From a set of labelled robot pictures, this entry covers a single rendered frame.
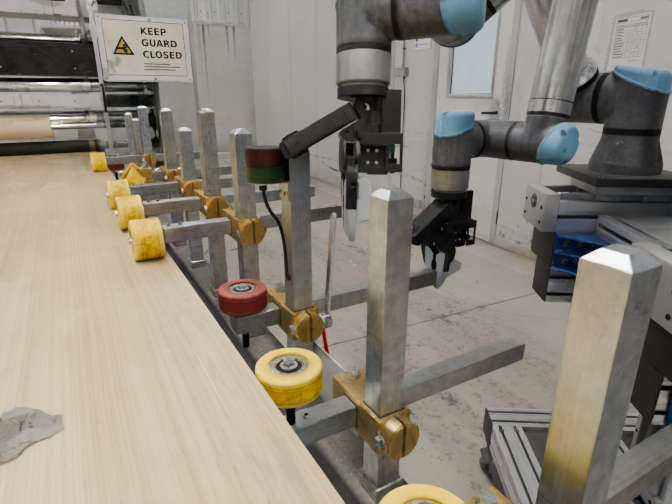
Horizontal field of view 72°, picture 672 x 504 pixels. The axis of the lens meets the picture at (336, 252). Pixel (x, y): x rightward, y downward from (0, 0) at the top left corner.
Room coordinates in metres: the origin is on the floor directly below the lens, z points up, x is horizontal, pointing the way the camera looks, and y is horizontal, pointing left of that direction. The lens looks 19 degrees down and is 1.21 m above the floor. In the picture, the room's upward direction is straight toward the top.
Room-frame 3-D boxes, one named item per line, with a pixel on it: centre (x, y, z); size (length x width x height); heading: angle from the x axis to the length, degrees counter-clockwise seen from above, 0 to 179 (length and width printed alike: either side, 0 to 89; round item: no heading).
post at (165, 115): (1.59, 0.56, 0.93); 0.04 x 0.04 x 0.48; 30
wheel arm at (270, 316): (0.81, -0.02, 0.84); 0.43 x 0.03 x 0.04; 120
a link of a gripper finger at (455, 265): (0.92, -0.24, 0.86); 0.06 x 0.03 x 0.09; 120
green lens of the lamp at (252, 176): (0.69, 0.10, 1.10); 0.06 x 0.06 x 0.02
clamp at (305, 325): (0.74, 0.08, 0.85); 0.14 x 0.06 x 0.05; 30
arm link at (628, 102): (1.11, -0.68, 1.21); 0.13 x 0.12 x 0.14; 37
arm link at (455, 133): (0.93, -0.23, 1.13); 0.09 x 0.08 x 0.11; 127
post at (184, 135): (1.37, 0.44, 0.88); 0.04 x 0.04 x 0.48; 30
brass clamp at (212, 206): (1.17, 0.32, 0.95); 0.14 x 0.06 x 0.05; 30
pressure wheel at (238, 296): (0.71, 0.16, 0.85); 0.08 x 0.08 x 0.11
